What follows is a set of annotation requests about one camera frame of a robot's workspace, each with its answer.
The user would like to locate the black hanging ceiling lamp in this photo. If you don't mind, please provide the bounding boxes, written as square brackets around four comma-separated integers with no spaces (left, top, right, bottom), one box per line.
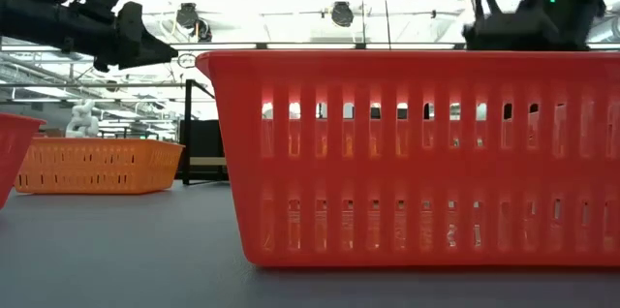
[330,0,356,28]
[174,1,201,29]

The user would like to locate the orange basket with small slots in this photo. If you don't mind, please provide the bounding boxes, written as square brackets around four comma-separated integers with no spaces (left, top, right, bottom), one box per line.
[14,137,185,196]

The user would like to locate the wooden shelf board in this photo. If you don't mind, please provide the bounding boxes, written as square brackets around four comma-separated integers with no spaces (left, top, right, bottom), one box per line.
[189,156,229,168]

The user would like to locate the black background cabinet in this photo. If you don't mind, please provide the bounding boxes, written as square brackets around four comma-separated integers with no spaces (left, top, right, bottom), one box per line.
[177,118,228,182]

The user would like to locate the red plastic basket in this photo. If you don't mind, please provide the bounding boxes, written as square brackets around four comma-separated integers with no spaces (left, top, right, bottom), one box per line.
[0,112,47,210]

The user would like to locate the round hanging ring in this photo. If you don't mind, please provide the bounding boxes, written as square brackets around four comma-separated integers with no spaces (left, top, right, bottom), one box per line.
[176,52,201,70]

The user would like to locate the orange basket with tall slots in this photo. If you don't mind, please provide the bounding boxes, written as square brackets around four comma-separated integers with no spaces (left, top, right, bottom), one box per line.
[196,49,620,268]

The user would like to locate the dark hanging ceiling device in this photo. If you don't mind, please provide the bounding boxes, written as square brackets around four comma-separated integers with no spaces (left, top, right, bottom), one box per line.
[193,16,214,44]

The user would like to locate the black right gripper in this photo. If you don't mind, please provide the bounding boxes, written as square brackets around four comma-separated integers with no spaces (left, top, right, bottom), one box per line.
[462,0,591,52]

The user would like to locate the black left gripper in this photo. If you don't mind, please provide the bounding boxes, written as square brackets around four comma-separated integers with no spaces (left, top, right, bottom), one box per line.
[67,1,179,73]

